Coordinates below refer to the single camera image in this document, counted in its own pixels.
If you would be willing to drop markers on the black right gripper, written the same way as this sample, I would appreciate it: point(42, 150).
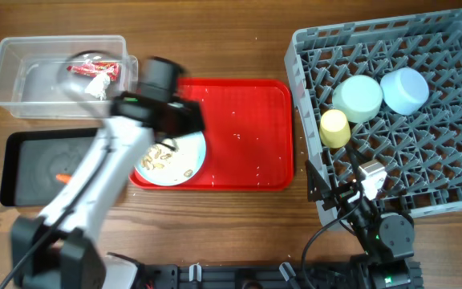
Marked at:
point(316, 193)

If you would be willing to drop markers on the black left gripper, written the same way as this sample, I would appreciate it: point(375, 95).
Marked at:
point(194, 118)

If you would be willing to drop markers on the yellow plastic cup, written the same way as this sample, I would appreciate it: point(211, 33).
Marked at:
point(334, 129)

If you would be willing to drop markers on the light blue plate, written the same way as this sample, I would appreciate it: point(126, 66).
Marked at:
point(173, 161)

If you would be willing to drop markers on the mint green bowl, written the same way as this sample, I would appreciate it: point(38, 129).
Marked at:
point(358, 97)

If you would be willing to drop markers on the white tissue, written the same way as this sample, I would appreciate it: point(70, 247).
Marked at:
point(98, 86)

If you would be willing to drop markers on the red snack wrapper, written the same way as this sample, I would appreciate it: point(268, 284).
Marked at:
point(92, 69)

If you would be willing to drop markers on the light blue bowl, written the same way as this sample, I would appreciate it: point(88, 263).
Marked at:
point(404, 91)

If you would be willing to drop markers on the orange carrot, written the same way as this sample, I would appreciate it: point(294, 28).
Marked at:
point(63, 178)

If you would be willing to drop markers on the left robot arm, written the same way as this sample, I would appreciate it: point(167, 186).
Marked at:
point(57, 249)

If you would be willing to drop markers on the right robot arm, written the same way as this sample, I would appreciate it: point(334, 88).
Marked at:
point(386, 238)

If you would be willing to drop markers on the grey dishwasher rack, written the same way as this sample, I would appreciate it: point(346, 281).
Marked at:
point(422, 152)

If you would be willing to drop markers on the red plastic tray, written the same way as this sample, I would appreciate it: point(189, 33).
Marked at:
point(248, 133)

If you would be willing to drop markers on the black tray bin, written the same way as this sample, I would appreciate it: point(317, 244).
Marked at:
point(33, 160)

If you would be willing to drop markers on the clear plastic bin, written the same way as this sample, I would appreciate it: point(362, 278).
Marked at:
point(35, 83)

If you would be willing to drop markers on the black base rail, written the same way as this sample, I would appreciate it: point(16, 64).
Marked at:
point(285, 275)

